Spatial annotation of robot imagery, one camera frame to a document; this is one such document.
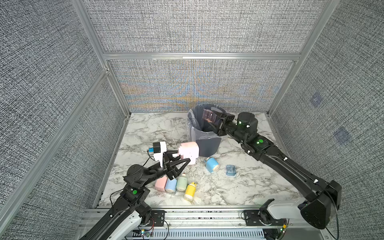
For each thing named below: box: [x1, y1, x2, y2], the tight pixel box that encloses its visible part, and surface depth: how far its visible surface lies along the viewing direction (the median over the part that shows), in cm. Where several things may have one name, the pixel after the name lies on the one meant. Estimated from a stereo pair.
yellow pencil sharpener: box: [184, 181, 197, 202], surface depth 78 cm
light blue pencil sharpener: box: [165, 178, 177, 193], surface depth 78 cm
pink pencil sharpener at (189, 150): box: [178, 141, 200, 166], surface depth 57 cm
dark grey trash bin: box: [187, 103, 226, 157], surface depth 85 cm
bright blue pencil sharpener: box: [205, 157, 221, 173], surface depth 88 cm
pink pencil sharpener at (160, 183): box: [155, 175, 168, 192], surface depth 80 cm
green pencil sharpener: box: [176, 173, 188, 191], surface depth 80 cm
